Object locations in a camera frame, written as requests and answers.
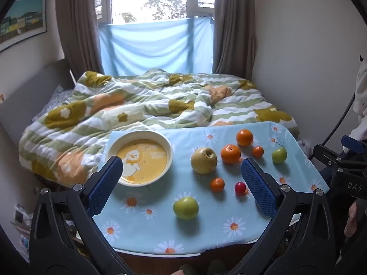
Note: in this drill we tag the grey patterned bed sheet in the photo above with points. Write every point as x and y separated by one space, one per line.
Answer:
57 100

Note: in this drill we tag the person's right hand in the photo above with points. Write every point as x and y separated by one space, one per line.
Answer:
351 217

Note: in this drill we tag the large yellow apple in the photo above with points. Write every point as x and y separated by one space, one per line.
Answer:
203 160

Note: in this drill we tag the cream bowl with duck print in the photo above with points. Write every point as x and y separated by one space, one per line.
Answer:
149 160

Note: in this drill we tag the red cherry tomato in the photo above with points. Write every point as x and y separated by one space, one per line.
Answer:
239 188

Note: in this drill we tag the blue daisy print tablecloth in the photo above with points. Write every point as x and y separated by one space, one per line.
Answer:
160 190

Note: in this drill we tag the large orange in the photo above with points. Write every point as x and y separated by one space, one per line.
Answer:
244 137
230 154

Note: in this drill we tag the small green apple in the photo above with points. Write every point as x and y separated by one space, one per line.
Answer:
279 155

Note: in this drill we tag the stack of magazines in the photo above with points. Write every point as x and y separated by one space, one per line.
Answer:
21 229

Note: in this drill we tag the green striped flower blanket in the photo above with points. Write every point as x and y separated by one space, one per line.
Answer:
114 100

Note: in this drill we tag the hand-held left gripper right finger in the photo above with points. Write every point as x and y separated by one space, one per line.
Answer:
259 190

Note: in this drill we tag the brown curtain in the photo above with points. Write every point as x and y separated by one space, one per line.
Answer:
235 28
77 28

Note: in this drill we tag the small mandarin orange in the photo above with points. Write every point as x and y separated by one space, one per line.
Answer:
257 152
217 185

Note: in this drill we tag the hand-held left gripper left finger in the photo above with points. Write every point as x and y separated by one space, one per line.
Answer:
104 187

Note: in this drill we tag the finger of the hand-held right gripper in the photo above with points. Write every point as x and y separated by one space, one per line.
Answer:
349 142
325 154

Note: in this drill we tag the grey headboard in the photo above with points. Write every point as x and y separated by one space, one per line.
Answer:
34 86

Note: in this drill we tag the light blue window cloth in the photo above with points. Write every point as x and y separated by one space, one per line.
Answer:
154 43

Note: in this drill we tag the white garment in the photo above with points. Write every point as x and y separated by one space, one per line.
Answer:
361 88

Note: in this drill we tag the framed wall picture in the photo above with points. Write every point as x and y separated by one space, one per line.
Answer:
23 20

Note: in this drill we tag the large green apple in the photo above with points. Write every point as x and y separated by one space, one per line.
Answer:
185 208

